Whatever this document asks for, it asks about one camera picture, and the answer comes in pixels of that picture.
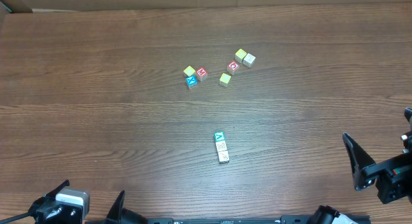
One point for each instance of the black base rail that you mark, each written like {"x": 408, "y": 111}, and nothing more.
{"x": 284, "y": 219}

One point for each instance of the yellow block top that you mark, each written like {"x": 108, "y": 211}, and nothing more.
{"x": 240, "y": 55}

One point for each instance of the white letter block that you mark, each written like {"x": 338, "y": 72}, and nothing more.
{"x": 223, "y": 156}

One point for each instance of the red letter block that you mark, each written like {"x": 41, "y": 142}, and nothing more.
{"x": 201, "y": 74}

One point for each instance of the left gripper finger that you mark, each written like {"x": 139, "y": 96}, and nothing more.
{"x": 53, "y": 193}
{"x": 114, "y": 215}

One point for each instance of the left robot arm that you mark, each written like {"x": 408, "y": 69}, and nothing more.
{"x": 126, "y": 213}

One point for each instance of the yellow block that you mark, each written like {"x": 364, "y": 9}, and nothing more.
{"x": 224, "y": 79}
{"x": 189, "y": 71}
{"x": 240, "y": 55}

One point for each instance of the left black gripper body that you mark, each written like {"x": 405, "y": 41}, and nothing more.
{"x": 86, "y": 221}

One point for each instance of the yellow block left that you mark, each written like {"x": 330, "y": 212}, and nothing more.
{"x": 189, "y": 71}

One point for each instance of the green A block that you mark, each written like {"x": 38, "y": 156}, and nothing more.
{"x": 219, "y": 136}

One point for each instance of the white patterned block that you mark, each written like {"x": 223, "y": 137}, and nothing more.
{"x": 221, "y": 146}

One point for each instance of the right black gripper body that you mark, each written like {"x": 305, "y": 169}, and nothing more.
{"x": 382, "y": 172}

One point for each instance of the blue X block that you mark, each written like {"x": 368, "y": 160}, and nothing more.
{"x": 191, "y": 82}

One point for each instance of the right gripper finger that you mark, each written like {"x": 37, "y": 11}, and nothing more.
{"x": 360, "y": 161}
{"x": 408, "y": 113}

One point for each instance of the red C block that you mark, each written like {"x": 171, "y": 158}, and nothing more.
{"x": 233, "y": 67}

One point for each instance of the white block top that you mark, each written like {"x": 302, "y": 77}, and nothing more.
{"x": 249, "y": 60}

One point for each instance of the yellow block middle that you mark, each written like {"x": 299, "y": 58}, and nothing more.
{"x": 224, "y": 79}

